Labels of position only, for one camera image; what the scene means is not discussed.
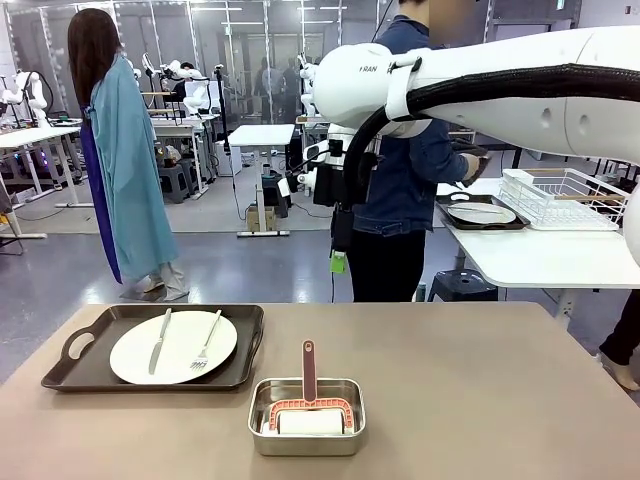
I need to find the person in black trousers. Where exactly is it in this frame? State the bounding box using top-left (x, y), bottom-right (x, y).
top-left (596, 288), bottom-right (640, 392)

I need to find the black braided cable sleeve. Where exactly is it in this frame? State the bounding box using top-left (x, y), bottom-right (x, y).
top-left (341, 63), bottom-right (640, 207)

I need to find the large white round plate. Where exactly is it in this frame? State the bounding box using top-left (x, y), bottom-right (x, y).
top-left (109, 309), bottom-right (239, 386)

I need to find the long white workbench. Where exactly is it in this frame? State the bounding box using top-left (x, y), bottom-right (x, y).
top-left (0, 123), bottom-right (97, 237)

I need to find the woman in teal cloak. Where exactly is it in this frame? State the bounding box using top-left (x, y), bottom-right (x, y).
top-left (67, 7), bottom-right (192, 302)

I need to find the person's right hand black glove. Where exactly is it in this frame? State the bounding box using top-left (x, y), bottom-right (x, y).
top-left (460, 152), bottom-right (494, 189)

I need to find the person in denim jacket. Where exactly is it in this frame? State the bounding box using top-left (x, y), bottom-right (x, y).
top-left (343, 0), bottom-right (496, 304)

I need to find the person's right forearm denim sleeve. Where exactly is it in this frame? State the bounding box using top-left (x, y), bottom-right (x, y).
top-left (422, 147), bottom-right (471, 185)

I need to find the small white standing desk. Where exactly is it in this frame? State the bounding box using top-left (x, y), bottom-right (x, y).
top-left (227, 123), bottom-right (297, 238)

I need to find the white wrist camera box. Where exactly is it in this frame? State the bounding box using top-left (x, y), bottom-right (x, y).
top-left (302, 140), bottom-right (334, 163)

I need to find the white wire dish rack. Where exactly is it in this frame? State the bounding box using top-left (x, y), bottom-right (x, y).
top-left (498, 167), bottom-right (632, 233)

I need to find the grey plastic stool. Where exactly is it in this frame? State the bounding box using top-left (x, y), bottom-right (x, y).
top-left (158, 159), bottom-right (202, 205)

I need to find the dark tray with handles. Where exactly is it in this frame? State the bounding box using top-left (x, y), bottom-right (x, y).
top-left (434, 192), bottom-right (532, 232)

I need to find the rectangular stainless steel container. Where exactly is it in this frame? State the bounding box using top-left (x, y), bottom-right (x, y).
top-left (247, 377), bottom-right (368, 458)

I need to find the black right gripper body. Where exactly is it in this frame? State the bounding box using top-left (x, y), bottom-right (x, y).
top-left (313, 162), bottom-right (352, 209)

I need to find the silver table knife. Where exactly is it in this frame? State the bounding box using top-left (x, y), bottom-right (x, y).
top-left (147, 307), bottom-right (173, 376)

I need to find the silver fork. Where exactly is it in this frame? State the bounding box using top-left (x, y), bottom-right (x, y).
top-left (191, 309), bottom-right (223, 371)

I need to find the large white side table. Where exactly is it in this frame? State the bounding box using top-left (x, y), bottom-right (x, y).
top-left (433, 175), bottom-right (640, 331)

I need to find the brown serving tray with handles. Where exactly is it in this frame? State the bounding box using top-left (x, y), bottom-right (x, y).
top-left (40, 303), bottom-right (266, 393)

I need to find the person's left hand black glove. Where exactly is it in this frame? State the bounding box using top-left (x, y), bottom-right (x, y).
top-left (450, 138), bottom-right (489, 158)

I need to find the grey round plate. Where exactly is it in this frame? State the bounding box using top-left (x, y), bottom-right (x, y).
top-left (446, 201), bottom-right (517, 226)

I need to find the cardboard box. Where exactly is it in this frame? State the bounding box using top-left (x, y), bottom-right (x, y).
top-left (246, 205), bottom-right (277, 233)

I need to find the black metal stool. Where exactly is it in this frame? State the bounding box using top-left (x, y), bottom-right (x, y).
top-left (426, 268), bottom-right (502, 303)

